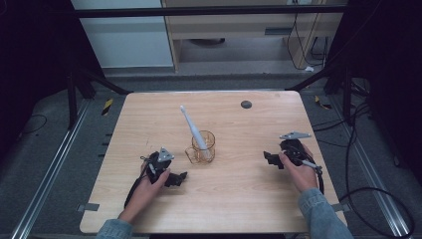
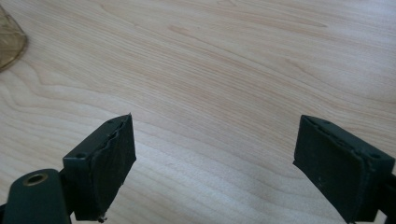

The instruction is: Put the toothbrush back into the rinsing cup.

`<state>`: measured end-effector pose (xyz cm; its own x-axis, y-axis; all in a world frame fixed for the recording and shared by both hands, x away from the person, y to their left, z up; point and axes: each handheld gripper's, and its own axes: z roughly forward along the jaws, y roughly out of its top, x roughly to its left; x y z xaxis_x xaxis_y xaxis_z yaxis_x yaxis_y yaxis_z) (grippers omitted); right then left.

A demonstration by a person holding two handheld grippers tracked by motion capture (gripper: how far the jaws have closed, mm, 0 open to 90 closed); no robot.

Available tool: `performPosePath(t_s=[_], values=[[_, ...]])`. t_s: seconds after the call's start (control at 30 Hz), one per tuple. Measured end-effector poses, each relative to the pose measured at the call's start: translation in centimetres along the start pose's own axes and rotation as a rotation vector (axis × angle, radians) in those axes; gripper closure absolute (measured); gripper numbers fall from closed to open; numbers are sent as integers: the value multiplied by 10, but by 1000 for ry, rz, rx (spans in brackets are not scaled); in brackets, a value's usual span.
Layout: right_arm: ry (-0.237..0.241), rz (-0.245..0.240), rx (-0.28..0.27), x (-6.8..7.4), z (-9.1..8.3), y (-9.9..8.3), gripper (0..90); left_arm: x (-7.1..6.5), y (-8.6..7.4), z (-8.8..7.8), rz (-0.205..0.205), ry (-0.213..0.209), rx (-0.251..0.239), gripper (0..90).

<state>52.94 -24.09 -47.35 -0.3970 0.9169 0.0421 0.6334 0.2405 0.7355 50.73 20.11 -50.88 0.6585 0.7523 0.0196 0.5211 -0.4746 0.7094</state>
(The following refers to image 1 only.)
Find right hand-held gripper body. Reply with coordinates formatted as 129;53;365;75
279;130;314;167

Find person's right hand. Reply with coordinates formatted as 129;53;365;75
278;143;320;194

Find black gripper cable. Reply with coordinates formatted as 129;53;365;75
316;165;326;195
122;155;157;210

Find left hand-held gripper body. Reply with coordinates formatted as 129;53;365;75
144;146;175;185

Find black metal stand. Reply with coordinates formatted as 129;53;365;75
65;64;134;131
284;62;356;127

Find grey tape strip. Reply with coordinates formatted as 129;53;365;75
331;202;352;214
76;202;101;213

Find thin black floor cable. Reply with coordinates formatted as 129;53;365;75
19;114;49;136

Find white electric toothbrush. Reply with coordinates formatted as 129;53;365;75
179;105;212;159

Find light wooden desk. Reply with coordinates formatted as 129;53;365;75
160;0;348;74

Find amber glass cup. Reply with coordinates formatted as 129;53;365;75
184;129;217;165

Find person's left hand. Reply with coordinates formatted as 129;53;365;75
118;158;172;224

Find black hanging desk cables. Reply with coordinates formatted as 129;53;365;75
286;2;330;72

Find aluminium floor rail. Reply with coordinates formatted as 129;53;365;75
329;95;413;239
9;99;93;239

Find yellow black striped tape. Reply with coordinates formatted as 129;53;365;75
314;95;333;111
101;97;114;117

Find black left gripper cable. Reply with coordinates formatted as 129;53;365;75
122;155;157;210

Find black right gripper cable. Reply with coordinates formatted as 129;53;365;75
316;165;326;195

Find black looped floor cable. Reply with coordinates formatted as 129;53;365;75
337;186;416;239

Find silver plug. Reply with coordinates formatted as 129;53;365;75
300;158;323;171

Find black horizontal frame bar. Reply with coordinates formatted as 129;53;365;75
74;4;348;19

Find black floor cable bundle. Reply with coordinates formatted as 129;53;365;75
312;78;374;148

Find dark curtain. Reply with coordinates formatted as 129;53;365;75
0;0;105;161
326;0;422;187

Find white cabinet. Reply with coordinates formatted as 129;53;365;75
70;0;175;70

